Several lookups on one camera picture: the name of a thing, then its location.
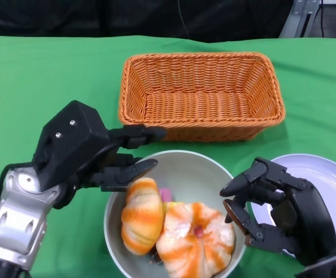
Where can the white round plate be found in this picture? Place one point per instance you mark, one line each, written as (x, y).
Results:
(324, 173)

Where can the small orange striped bread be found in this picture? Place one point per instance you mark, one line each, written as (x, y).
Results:
(141, 214)

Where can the grey-green round bowl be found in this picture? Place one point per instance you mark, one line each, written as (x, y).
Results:
(185, 173)

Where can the orange wicker basket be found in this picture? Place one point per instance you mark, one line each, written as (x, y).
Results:
(199, 87)

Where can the pink layered cake slice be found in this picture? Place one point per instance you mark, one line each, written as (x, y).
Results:
(165, 194)

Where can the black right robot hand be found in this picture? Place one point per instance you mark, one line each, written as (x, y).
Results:
(300, 217)

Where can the black backdrop cloth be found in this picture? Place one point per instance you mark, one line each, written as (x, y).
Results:
(98, 17)

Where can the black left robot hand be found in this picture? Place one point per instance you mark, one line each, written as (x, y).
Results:
(69, 144)

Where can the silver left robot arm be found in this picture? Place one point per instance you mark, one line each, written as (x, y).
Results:
(11, 226)

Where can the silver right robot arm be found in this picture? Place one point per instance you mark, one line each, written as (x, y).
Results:
(329, 267)

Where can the silver metal stand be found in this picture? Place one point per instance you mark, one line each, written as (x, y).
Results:
(295, 20)

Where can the large orange striped bread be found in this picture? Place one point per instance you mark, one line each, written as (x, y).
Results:
(191, 246)

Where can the green tablecloth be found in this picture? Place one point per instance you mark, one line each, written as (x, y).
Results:
(40, 87)

